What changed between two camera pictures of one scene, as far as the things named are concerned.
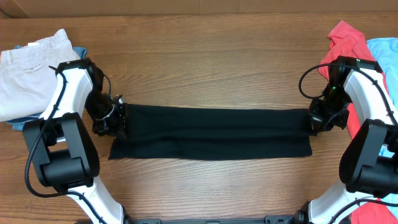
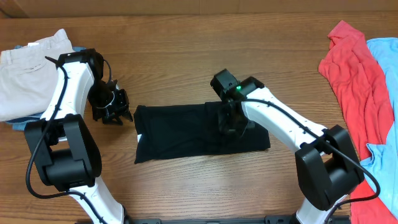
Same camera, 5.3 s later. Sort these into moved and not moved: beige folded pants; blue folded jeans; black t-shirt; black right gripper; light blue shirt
Moved: black t-shirt; black right gripper
Not moved: beige folded pants; blue folded jeans; light blue shirt
